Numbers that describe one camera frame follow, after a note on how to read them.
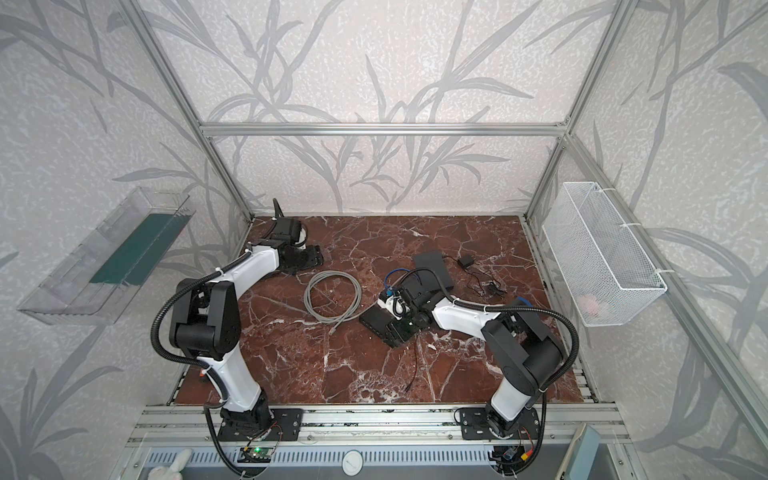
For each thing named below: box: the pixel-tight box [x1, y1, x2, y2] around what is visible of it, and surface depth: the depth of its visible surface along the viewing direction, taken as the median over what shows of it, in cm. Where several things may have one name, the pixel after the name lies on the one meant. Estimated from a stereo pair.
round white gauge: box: [341, 449, 364, 477], surface depth 70 cm
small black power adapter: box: [458, 256, 507, 294], surface depth 106 cm
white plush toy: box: [148, 449, 193, 480], surface depth 67 cm
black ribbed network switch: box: [359, 305, 405, 348], surface depth 86 cm
